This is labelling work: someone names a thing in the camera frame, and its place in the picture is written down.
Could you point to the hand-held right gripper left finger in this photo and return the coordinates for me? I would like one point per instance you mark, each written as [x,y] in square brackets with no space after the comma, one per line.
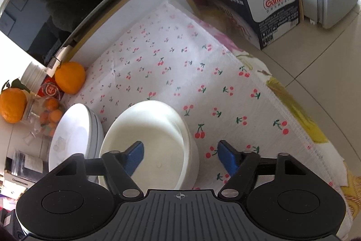
[134,157]

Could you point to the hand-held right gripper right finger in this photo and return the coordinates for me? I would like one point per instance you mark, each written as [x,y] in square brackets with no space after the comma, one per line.
[230,157]

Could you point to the white floral plate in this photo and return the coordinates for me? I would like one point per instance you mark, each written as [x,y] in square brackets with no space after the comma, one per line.
[70,128]

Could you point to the floral undercloth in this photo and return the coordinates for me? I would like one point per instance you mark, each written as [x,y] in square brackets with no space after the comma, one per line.
[304,119]

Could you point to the cherry print tablecloth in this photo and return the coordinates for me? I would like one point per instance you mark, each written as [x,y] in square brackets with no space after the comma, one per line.
[197,74]

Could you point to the glass jar of small oranges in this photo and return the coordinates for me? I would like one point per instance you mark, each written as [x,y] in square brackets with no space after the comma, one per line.
[48,116]

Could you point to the clear jar with dark contents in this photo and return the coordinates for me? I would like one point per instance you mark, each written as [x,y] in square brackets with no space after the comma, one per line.
[31,163]

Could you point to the red label cup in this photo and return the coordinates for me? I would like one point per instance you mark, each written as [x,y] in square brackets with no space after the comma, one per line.
[49,88]

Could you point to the white kitchen appliance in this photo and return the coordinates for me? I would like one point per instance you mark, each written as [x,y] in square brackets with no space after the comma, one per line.
[17,182]

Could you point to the stack of paper cups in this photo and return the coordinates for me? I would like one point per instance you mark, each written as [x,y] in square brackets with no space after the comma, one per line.
[33,75]

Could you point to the large orange with leaves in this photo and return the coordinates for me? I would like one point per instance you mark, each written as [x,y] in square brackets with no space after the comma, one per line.
[12,107]

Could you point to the dark and white cardboard box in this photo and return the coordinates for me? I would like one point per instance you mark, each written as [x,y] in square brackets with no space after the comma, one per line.
[270,12]

